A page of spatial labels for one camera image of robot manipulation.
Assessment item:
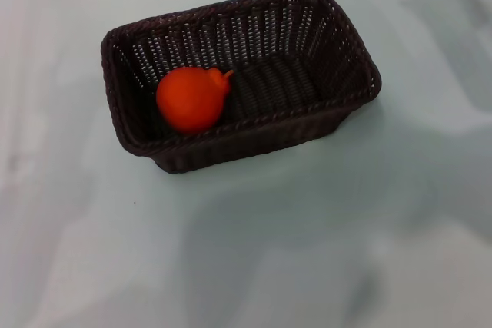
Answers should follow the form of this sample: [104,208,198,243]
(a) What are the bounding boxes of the black woven rectangular basket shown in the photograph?
[100,0,382,175]

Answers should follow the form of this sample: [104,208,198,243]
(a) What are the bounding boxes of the orange toy fruit with stem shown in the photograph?
[155,67,234,135]

